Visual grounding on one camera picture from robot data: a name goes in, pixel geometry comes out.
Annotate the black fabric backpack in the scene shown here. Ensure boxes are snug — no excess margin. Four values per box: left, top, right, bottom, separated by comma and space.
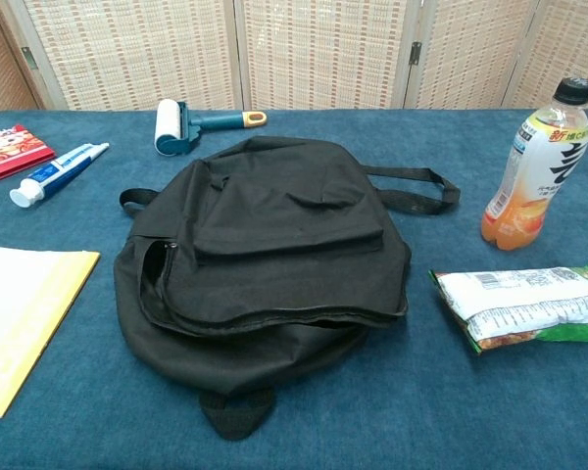
113, 135, 462, 442

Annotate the yellow white booklet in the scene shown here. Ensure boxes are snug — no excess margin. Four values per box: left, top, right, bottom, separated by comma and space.
0, 245, 102, 420

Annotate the teal lint roller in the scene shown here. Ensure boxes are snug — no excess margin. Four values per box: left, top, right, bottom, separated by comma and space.
154, 98, 269, 158

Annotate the woven folding screen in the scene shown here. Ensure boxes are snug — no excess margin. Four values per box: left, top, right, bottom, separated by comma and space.
0, 0, 588, 118

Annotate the green white snack packet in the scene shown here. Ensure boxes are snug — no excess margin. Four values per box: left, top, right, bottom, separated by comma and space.
428, 258, 588, 356

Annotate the orange drink bottle black cap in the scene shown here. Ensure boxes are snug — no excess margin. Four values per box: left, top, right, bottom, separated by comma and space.
480, 76, 588, 252

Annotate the blue white toothpaste tube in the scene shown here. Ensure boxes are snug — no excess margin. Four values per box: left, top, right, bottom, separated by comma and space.
8, 142, 111, 210

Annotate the blue table cloth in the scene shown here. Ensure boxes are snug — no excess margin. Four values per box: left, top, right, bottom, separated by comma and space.
0, 107, 588, 470

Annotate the red spiral desk calendar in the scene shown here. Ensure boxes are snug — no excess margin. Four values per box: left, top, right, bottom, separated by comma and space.
0, 123, 57, 188

